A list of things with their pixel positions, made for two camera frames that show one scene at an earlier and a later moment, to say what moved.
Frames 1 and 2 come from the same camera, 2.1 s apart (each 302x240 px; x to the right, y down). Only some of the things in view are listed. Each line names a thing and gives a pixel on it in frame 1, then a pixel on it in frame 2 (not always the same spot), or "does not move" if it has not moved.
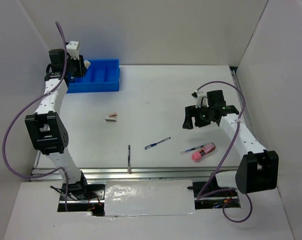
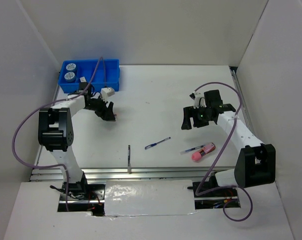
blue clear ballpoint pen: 155,143 does not move
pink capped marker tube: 197,155 does not move
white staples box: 87,64 -> 83,79
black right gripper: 191,111 does not move
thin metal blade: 129,164 does not move
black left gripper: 82,70 -> 107,114
